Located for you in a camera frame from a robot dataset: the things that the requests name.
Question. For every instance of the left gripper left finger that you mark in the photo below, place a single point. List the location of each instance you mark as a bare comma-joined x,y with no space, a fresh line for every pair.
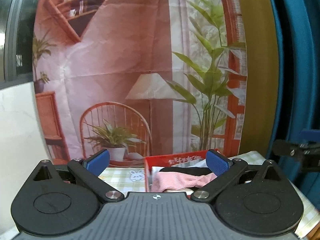
86,173

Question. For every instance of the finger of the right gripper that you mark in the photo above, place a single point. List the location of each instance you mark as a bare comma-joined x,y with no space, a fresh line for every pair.
312,135
288,149

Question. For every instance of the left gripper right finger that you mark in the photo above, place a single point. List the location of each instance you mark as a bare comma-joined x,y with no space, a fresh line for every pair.
227,171

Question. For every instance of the white zippered pillow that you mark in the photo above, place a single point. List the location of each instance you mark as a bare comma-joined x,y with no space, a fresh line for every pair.
156,169

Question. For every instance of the black sleep mask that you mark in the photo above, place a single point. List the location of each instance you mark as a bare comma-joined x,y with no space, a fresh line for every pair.
194,171

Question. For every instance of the pink knitted cloth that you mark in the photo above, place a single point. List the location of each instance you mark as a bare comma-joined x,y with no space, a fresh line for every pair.
177,181

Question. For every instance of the printed room scene backdrop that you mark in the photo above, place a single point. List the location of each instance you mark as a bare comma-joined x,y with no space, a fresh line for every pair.
139,77

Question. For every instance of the white shipping label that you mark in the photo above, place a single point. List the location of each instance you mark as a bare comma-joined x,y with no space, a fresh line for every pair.
186,164

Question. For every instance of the green checked bunny tablecloth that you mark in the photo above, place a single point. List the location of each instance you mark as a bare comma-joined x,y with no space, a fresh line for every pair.
133,179

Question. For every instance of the red strawberry cardboard box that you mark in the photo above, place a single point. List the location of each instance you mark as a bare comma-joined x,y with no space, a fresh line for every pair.
155,163

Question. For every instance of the teal blue curtain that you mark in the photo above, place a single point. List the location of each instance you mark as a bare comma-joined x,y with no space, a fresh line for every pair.
297,31

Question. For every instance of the olive yellow wall panel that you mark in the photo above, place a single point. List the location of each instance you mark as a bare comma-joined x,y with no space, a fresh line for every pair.
262,75

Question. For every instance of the dark window with frame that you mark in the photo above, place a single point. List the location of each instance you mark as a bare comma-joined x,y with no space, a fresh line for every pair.
17,27

